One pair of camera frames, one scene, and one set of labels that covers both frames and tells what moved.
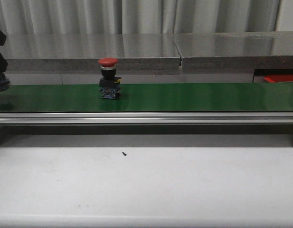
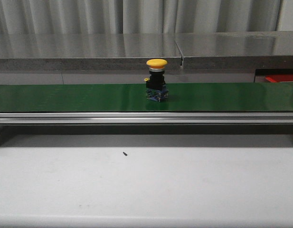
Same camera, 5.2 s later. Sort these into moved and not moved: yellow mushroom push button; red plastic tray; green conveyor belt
Moved: yellow mushroom push button
Not moved: green conveyor belt; red plastic tray
